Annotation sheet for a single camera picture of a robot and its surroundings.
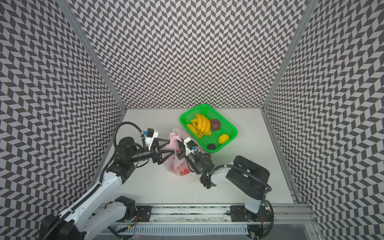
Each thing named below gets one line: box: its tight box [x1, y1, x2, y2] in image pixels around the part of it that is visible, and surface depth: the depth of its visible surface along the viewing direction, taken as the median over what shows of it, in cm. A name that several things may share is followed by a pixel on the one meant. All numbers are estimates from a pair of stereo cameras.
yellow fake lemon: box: [218, 134, 230, 144], surface depth 97 cm
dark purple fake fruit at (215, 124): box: [210, 119, 221, 131], surface depth 104 cm
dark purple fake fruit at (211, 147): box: [207, 144, 216, 150], surface depth 93 cm
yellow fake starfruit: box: [186, 123, 198, 136], surface depth 105 cm
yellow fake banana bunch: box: [186, 113, 213, 139], surface depth 101 cm
